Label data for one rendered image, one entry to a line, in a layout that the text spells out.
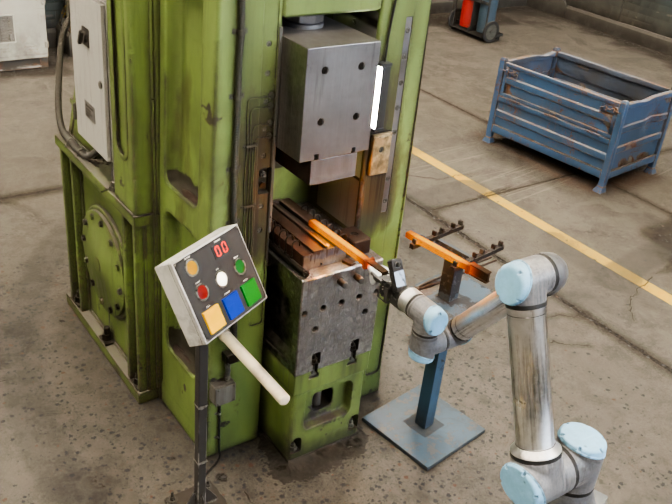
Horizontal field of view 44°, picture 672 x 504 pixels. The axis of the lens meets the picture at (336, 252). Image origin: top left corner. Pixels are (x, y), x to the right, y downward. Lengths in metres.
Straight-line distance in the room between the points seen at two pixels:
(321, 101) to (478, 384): 1.90
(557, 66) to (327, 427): 4.67
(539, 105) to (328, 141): 4.02
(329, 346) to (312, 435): 0.46
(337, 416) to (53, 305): 1.73
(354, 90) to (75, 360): 2.03
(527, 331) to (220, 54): 1.28
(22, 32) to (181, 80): 4.97
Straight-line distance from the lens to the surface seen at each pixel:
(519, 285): 2.30
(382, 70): 3.08
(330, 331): 3.26
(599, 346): 4.71
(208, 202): 2.94
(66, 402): 3.95
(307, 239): 3.16
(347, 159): 2.98
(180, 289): 2.58
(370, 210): 3.37
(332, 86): 2.83
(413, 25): 3.18
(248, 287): 2.77
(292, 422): 3.47
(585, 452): 2.62
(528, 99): 6.82
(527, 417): 2.47
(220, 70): 2.75
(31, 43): 8.05
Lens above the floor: 2.52
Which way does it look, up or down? 30 degrees down
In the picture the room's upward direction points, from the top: 6 degrees clockwise
